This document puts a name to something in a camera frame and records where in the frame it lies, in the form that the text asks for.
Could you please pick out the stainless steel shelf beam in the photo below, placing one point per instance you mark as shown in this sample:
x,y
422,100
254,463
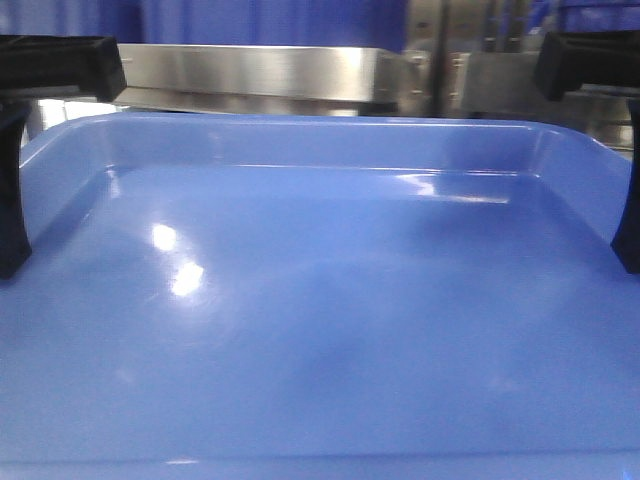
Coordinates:
x,y
281,80

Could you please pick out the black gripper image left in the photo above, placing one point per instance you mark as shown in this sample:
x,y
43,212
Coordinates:
x,y
43,66

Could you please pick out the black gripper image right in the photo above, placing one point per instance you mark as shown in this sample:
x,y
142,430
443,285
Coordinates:
x,y
567,61

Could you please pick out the blue plastic tray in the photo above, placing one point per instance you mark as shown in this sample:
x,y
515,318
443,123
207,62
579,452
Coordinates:
x,y
246,297

